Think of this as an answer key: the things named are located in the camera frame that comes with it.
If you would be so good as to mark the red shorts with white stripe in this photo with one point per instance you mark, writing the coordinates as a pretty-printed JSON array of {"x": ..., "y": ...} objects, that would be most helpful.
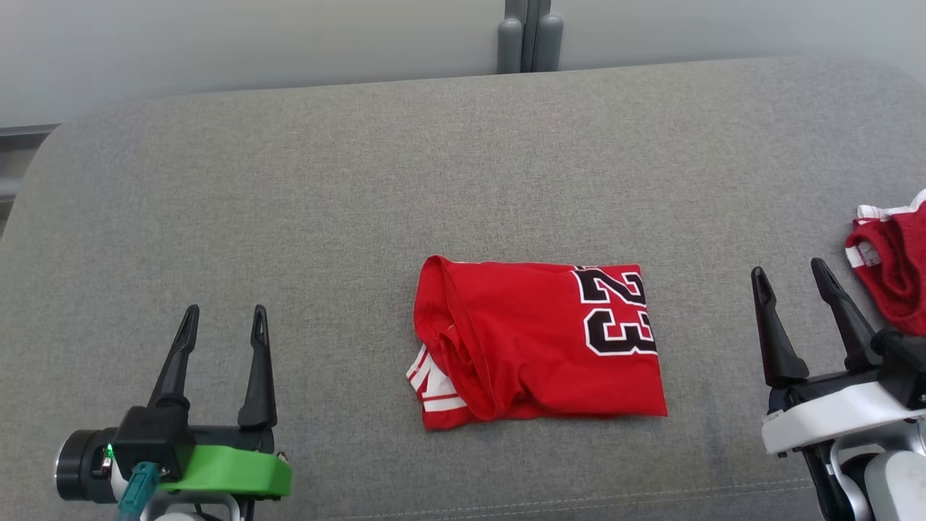
[{"x": 897, "y": 268}]

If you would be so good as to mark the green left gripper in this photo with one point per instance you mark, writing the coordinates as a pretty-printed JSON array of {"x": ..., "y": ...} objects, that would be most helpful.
[{"x": 231, "y": 470}]

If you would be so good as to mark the grey metal post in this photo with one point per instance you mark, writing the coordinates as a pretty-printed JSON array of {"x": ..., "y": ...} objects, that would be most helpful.
[{"x": 529, "y": 36}]

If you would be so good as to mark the grey metal frame rail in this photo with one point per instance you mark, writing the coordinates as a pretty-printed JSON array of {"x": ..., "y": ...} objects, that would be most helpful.
[{"x": 18, "y": 159}]

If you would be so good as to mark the red jersey with number 23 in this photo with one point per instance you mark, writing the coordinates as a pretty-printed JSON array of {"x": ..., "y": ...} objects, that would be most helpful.
[{"x": 528, "y": 340}]

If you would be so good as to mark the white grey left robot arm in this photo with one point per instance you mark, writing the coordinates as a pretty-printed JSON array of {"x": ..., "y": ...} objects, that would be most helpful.
[{"x": 181, "y": 512}]

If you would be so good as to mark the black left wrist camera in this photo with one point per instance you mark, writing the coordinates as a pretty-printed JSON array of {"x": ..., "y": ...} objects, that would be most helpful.
[{"x": 145, "y": 441}]

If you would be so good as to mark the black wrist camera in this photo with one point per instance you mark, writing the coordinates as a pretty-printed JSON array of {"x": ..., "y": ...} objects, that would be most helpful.
[
  {"x": 145, "y": 441},
  {"x": 904, "y": 362}
]

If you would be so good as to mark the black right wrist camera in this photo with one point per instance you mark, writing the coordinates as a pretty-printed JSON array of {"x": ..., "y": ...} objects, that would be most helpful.
[{"x": 904, "y": 362}]

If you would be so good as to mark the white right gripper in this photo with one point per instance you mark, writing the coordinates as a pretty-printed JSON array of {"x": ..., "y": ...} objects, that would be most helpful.
[{"x": 832, "y": 412}]

